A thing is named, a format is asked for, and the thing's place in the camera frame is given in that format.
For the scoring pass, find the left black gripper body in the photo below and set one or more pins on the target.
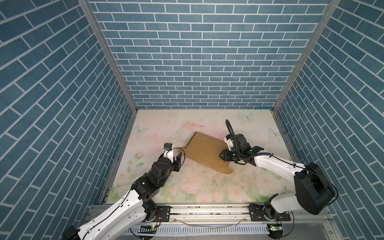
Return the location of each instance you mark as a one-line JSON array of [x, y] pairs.
[[176, 166]]

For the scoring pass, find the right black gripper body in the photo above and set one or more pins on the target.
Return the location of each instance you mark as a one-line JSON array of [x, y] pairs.
[[231, 155]]

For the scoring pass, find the brown cardboard box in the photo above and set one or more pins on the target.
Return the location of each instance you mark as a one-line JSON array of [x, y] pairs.
[[206, 150]]

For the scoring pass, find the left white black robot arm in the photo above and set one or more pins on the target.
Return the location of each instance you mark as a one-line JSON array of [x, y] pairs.
[[134, 207]]

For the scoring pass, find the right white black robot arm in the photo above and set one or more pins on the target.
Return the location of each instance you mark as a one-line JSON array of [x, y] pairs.
[[312, 190]]

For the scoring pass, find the floral table mat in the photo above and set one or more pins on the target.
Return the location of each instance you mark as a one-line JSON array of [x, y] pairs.
[[196, 183]]

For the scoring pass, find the left green circuit board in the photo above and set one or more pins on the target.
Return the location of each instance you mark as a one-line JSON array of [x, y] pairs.
[[147, 230]]

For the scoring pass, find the green circuit board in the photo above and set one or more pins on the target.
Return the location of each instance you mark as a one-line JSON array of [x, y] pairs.
[[147, 230], [275, 228]]

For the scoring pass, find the right green circuit board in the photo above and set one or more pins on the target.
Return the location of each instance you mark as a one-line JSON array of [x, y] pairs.
[[275, 228]]

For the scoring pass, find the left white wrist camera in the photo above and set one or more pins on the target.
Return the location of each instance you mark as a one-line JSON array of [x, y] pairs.
[[168, 152]]

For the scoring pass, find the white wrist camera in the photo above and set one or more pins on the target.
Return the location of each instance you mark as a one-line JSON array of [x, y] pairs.
[[230, 143], [168, 152]]

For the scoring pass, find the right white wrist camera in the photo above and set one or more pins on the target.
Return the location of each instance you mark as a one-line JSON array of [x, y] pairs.
[[230, 143]]

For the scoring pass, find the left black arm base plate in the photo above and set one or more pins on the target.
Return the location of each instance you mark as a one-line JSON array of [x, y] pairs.
[[159, 214]]

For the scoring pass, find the aluminium mounting rail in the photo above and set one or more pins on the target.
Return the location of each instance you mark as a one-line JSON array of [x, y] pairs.
[[230, 214]]

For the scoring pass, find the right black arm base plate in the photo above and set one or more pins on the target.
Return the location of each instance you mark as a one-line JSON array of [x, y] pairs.
[[260, 213]]

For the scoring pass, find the white slotted cable duct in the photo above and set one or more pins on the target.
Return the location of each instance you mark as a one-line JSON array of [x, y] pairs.
[[184, 230]]

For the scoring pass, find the right aluminium corner post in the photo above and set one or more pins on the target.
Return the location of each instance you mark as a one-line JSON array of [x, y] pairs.
[[318, 30]]

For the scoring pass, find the aluminium corner post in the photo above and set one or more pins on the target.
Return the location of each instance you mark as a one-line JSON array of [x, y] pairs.
[[318, 30], [93, 22]]

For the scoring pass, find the left aluminium corner post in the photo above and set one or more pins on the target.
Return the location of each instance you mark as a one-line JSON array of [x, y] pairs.
[[93, 22]]

